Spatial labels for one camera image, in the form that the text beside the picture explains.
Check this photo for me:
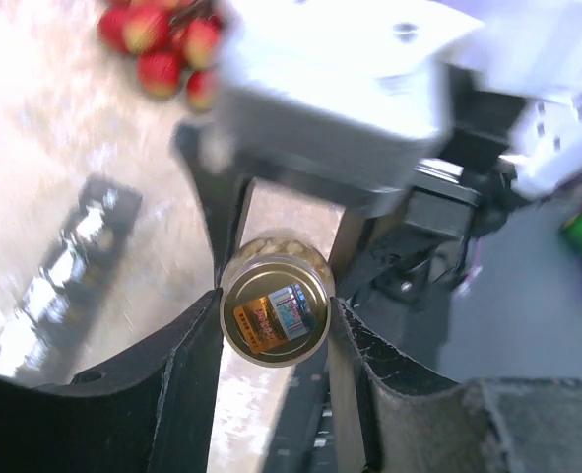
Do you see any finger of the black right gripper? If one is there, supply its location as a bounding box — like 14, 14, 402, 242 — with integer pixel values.
173, 122, 253, 287

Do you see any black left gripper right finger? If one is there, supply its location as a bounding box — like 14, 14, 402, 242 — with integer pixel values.
329, 300, 582, 472

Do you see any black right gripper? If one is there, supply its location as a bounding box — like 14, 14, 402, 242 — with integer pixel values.
329, 66, 527, 306

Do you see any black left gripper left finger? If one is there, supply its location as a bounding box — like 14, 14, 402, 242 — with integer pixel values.
0, 290, 223, 472

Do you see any clear pill bottle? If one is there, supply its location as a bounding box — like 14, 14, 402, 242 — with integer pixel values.
220, 232, 335, 368

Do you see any grey weekly pill organizer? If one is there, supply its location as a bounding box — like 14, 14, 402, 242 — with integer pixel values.
0, 174, 143, 379

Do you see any red lychee fruit bunch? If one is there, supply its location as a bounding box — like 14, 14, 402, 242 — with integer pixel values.
97, 1, 226, 113

